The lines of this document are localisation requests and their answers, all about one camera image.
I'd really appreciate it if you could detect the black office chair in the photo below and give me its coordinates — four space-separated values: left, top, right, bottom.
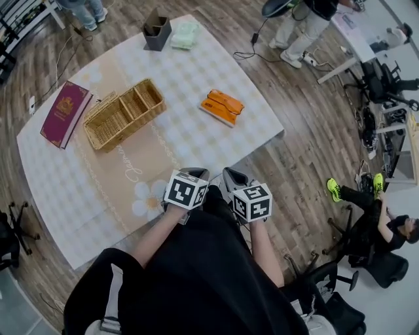
343 60 419 112
0 201 42 272

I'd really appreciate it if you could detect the person's right forearm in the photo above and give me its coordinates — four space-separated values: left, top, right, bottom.
249 221 285 289

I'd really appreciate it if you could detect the black oval backpack shell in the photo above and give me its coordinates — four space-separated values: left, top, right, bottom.
261 0 295 18

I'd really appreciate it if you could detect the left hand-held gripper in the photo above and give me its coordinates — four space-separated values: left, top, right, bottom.
161 167 210 225

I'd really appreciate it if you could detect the maroon book with gold print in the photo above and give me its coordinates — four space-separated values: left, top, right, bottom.
39 80 94 150

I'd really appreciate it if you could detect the person's black clothing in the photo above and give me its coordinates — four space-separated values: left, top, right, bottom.
62 185 328 335

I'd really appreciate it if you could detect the neon yellow sneaker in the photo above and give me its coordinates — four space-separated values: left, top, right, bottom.
372 172 384 200
326 177 342 203

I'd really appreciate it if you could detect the white desk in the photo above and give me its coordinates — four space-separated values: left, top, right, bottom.
316 9 393 85

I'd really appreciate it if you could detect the light green cloth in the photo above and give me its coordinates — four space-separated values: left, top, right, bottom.
170 21 200 50

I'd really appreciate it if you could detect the orange packet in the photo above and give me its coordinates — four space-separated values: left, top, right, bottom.
199 88 246 128

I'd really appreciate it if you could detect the wicker basket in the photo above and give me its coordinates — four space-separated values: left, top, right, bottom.
82 77 167 153

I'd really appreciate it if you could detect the grey shoulder strap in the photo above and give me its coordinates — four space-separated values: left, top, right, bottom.
289 299 331 335
83 263 124 335

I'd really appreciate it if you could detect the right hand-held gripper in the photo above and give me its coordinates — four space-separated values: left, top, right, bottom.
223 166 273 226

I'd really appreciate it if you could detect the dark grey pen holder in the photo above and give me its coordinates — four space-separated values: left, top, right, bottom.
140 7 173 52

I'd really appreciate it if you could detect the person's left forearm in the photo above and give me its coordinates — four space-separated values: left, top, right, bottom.
130 207 187 268

